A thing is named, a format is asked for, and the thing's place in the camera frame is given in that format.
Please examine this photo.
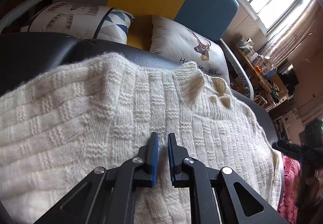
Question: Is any cream knitted sweater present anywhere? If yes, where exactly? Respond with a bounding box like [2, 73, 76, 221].
[1, 53, 281, 223]

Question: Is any pink ruffled blanket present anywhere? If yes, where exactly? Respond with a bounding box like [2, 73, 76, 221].
[278, 154, 301, 222]

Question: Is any wooden side table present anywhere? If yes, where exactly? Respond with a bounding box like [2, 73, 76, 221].
[235, 45, 288, 108]

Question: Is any white sofa armrest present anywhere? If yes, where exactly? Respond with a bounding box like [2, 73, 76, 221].
[217, 39, 254, 101]

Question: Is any pink window curtain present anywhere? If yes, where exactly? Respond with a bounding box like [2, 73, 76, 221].
[260, 0, 321, 66]

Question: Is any deer print cushion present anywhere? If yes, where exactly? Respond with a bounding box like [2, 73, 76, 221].
[149, 15, 229, 83]

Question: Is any patterned triangle cushion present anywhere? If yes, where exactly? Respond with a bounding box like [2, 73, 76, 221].
[20, 2, 135, 44]

